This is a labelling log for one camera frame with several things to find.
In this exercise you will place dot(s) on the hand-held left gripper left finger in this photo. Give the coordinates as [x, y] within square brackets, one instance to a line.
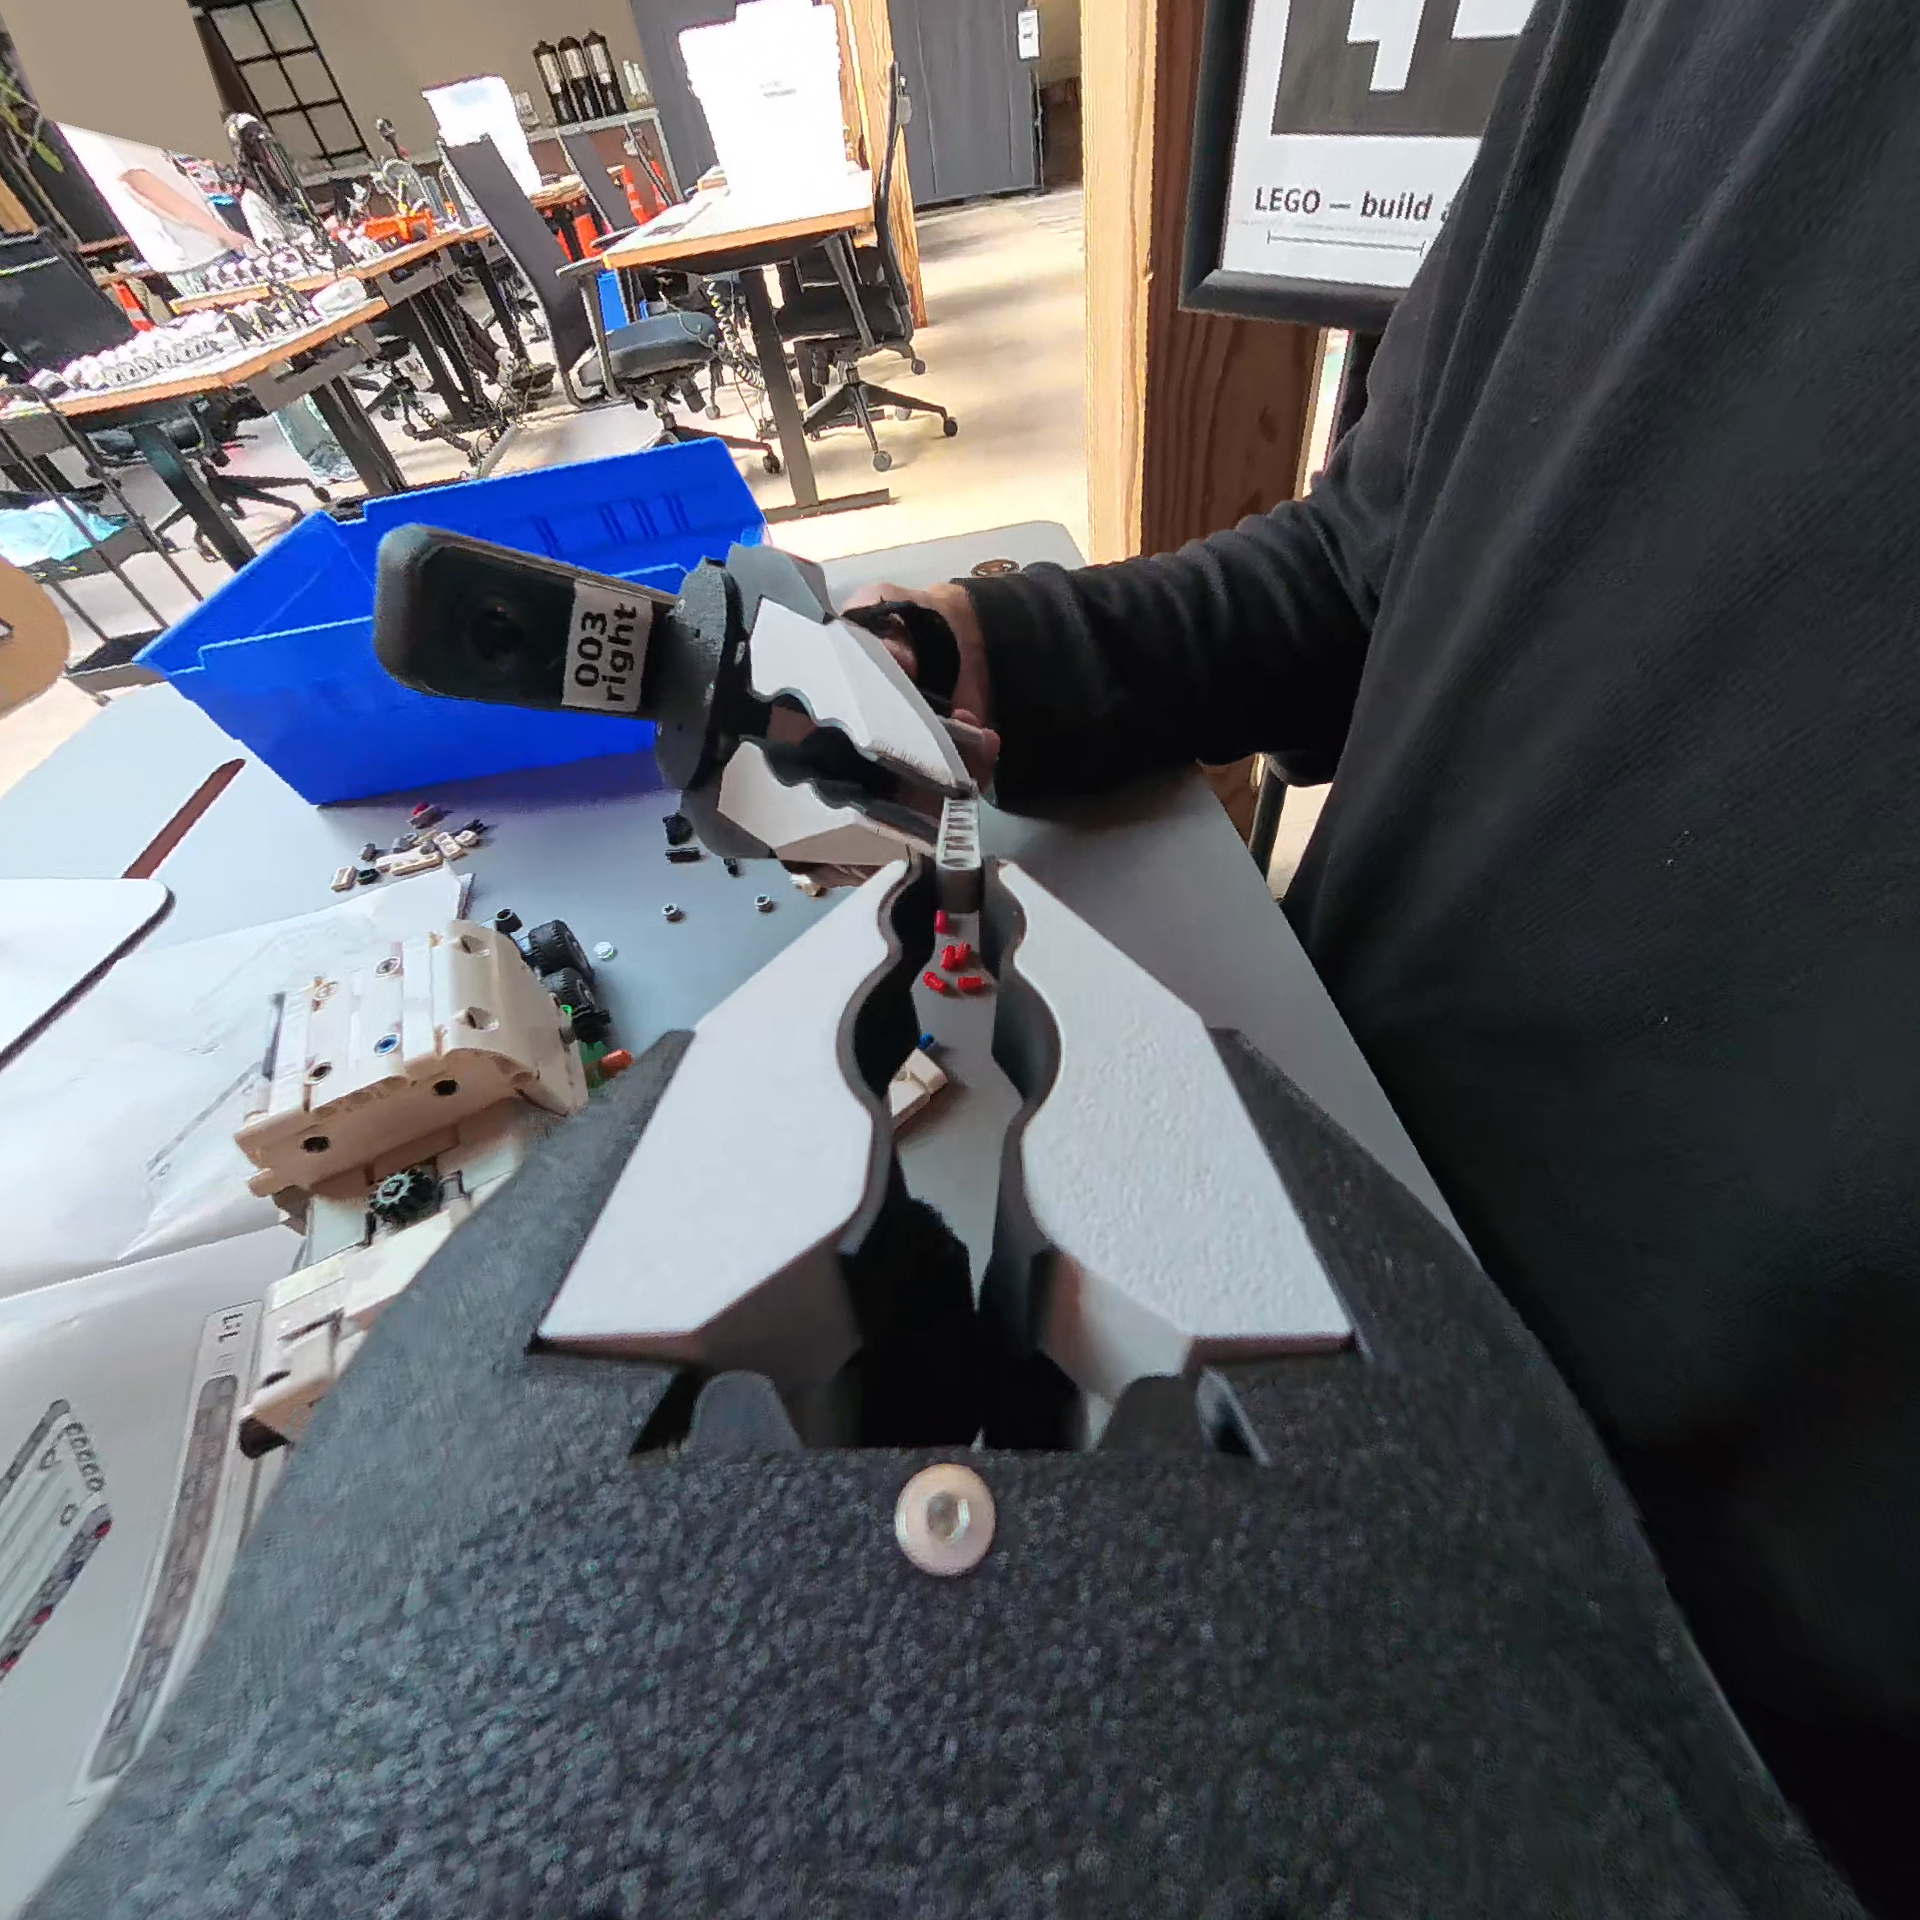
[722, 1184]

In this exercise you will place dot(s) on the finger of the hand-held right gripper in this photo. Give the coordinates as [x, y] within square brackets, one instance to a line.
[780, 819]
[840, 675]

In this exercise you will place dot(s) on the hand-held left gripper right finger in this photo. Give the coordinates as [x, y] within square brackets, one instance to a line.
[1186, 1184]

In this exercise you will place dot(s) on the grey lego beam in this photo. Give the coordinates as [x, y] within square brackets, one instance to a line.
[962, 833]

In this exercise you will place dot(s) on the group of red lego pins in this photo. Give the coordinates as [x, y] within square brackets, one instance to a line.
[949, 953]

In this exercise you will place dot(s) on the person's right forearm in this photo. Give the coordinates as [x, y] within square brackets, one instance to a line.
[1172, 675]

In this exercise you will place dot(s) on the white lego panel blue pins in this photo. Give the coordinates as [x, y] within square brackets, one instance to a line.
[918, 1084]

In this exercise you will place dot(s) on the white and green lego truck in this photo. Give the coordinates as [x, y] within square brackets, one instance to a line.
[405, 1035]

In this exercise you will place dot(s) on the lego instruction booklet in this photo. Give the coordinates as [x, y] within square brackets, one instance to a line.
[91, 1140]

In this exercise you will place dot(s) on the person's right hand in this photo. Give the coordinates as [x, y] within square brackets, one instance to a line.
[870, 615]

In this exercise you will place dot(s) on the black office chair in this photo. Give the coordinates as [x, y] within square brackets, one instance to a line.
[855, 300]
[646, 345]

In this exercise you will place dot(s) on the pile of tan black pieces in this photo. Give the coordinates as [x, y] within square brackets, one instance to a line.
[405, 858]

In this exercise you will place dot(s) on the blue plastic bin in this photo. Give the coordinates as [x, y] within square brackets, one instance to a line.
[301, 690]

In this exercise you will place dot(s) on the wooden standing desk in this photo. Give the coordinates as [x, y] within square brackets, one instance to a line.
[751, 224]

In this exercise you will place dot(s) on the wooden pillar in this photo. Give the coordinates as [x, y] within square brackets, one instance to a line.
[1118, 300]

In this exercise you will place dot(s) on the white display board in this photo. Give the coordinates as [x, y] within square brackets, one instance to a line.
[780, 106]

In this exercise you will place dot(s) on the long wooden work table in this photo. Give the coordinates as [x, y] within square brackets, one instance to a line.
[195, 369]

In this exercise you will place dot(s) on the grey locker cabinet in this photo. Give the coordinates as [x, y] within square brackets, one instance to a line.
[962, 90]

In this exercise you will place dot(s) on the black framed poster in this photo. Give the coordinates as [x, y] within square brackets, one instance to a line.
[1349, 224]

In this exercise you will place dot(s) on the wooden clipboard stand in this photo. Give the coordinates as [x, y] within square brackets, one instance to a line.
[61, 961]

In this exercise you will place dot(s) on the black framed window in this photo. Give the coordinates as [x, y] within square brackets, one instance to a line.
[284, 76]

